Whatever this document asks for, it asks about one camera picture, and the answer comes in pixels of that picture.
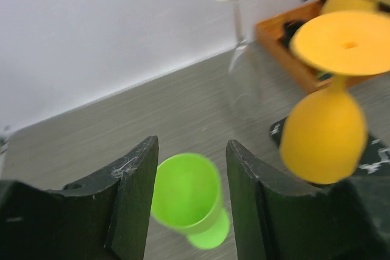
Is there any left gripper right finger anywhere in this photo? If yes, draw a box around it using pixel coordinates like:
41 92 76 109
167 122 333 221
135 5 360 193
226 140 389 259

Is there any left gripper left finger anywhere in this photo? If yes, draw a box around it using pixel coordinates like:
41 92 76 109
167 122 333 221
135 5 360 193
1 136 158 259

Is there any green goblet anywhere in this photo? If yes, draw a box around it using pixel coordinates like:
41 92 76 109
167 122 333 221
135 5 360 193
151 153 230 250

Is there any orange goblet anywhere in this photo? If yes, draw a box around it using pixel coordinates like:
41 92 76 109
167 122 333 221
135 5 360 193
280 10 389 184
321 0 378 15

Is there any clear champagne flute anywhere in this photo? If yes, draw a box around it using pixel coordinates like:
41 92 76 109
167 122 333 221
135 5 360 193
216 0 263 119

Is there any orange divided tray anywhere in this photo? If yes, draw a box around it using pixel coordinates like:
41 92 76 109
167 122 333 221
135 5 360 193
254 0 390 95

